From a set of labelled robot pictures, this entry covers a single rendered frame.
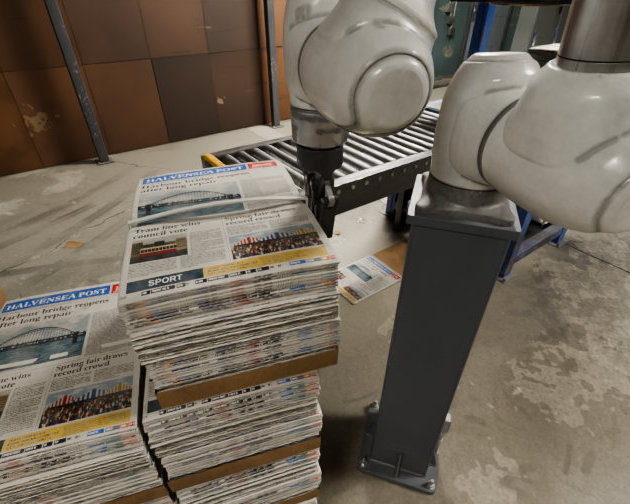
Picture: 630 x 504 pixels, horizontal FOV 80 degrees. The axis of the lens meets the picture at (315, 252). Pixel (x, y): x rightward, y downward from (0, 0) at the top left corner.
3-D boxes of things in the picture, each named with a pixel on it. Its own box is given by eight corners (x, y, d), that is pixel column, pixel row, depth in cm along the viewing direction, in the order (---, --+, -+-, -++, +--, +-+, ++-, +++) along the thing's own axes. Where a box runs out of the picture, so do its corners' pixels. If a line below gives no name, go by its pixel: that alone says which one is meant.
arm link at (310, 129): (298, 114, 51) (299, 156, 55) (360, 109, 53) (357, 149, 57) (283, 98, 58) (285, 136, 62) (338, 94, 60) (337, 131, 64)
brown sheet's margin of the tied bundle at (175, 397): (338, 365, 64) (339, 348, 61) (161, 411, 57) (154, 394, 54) (311, 302, 76) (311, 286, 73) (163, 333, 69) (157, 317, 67)
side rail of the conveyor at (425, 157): (270, 241, 123) (267, 208, 116) (262, 233, 127) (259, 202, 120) (504, 154, 186) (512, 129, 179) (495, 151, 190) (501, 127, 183)
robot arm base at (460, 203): (504, 179, 86) (511, 156, 83) (514, 228, 69) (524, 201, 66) (423, 169, 91) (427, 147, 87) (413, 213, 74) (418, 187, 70)
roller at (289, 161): (327, 181, 131) (338, 180, 134) (262, 143, 162) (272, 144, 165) (324, 194, 133) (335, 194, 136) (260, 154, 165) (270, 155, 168)
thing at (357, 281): (353, 305, 196) (353, 304, 195) (321, 277, 215) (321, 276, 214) (403, 279, 213) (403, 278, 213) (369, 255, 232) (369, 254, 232)
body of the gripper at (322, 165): (290, 135, 61) (292, 186, 67) (304, 153, 55) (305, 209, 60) (333, 130, 63) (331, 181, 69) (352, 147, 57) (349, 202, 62)
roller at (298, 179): (308, 191, 129) (319, 182, 129) (246, 151, 160) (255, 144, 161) (314, 201, 132) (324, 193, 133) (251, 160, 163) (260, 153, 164)
